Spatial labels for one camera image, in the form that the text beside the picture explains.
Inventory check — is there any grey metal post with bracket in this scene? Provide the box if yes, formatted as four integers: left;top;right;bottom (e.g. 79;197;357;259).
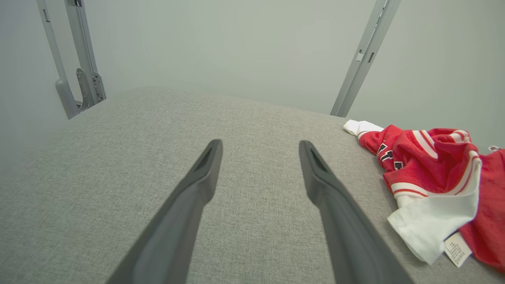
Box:
65;0;107;112

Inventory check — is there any thin grey metal post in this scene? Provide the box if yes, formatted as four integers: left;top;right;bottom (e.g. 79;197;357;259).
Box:
36;0;82;120

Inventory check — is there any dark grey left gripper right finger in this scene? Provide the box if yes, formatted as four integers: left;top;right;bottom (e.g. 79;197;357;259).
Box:
299;140;415;284

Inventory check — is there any grey slotted metal rail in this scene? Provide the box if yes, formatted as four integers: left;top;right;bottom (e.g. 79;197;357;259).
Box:
330;0;401;118

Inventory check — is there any red and white jersey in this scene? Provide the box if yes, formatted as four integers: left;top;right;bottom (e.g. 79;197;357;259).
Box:
343;120;505;274

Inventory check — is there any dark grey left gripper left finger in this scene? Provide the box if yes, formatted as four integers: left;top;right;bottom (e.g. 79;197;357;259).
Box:
106;139;224;284

